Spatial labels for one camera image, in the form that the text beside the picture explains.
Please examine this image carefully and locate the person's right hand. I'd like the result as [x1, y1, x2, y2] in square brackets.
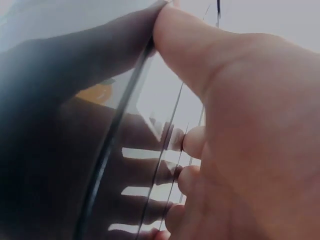
[149, 1, 320, 240]

